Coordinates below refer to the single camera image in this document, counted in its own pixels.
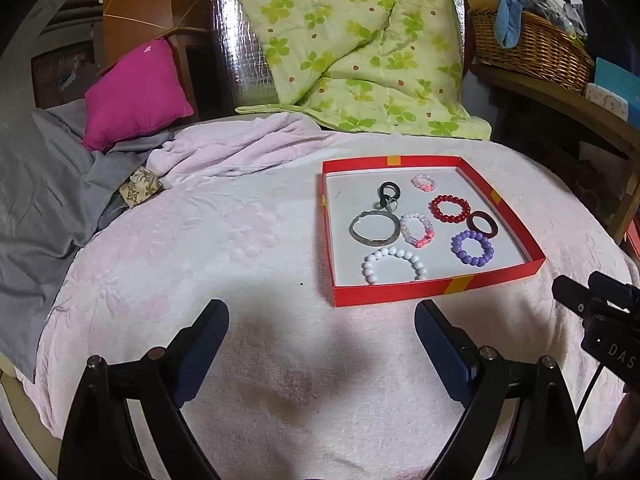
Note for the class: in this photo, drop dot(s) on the grey cloth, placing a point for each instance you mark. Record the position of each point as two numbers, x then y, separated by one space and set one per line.
40 200

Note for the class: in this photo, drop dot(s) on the clear plastic bag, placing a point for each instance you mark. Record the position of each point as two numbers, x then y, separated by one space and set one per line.
555 5

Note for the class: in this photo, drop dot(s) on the blue card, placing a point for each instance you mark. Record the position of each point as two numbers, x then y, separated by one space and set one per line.
617 77

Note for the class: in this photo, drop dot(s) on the pale pink blanket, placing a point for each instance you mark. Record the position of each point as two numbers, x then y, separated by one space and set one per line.
225 235

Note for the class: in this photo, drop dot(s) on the wooden shelf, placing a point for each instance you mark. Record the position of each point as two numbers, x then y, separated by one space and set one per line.
565 110

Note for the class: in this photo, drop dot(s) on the person's right hand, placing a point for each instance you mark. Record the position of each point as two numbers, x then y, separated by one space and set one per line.
620 435

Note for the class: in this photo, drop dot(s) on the red cardboard box tray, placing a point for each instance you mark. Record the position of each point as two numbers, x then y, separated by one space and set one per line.
350 260

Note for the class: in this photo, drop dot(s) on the wicker basket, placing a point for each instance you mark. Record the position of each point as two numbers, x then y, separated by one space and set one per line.
535 50

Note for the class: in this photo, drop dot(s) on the white patterned box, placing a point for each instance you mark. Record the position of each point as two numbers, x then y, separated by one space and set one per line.
607 102

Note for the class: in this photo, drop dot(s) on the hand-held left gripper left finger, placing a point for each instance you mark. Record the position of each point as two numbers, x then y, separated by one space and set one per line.
200 355

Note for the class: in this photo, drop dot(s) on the magenta pillow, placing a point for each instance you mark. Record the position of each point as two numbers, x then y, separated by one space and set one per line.
135 100

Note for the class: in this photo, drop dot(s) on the green clover print quilt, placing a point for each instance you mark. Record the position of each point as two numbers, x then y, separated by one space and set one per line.
350 35

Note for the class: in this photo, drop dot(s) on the small patterned beige cloth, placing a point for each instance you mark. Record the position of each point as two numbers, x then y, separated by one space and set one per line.
140 187

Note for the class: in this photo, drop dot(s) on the black carabiner keyring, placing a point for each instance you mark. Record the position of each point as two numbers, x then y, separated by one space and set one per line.
382 192

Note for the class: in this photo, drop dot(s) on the blue cloth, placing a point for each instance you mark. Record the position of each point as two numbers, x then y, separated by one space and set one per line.
510 20

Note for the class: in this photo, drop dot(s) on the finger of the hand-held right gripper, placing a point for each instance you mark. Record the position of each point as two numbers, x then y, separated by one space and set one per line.
570 292

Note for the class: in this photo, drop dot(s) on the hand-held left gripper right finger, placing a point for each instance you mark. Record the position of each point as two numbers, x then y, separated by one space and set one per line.
445 355

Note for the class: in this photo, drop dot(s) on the dark wicker drawer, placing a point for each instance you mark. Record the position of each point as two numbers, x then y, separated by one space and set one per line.
60 75

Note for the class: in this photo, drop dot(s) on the silver metal bangle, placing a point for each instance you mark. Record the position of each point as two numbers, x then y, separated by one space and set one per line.
375 243

